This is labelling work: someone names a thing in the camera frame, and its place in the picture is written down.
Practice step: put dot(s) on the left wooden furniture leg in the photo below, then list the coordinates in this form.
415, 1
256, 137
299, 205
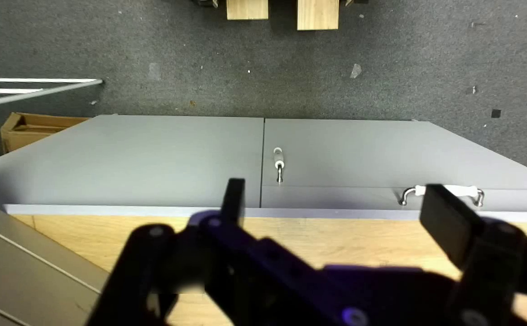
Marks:
247, 10

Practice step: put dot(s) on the metal tube frame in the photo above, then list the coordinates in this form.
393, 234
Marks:
18, 89

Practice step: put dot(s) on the wooden furniture leg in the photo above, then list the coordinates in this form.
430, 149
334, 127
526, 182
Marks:
247, 10
317, 15

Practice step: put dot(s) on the right wooden furniture leg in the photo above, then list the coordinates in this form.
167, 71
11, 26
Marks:
317, 15

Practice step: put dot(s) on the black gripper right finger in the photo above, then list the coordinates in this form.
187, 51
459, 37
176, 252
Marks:
489, 252

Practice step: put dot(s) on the small metal door handle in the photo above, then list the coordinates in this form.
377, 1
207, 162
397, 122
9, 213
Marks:
279, 165

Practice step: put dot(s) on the grey metal panel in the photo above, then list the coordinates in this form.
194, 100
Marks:
40, 281

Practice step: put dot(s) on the grey cabinet with wood top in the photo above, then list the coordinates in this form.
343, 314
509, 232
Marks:
348, 205

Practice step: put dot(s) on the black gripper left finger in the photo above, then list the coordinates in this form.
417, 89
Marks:
252, 281

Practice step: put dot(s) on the cardboard box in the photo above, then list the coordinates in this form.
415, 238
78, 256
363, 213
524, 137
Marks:
22, 129

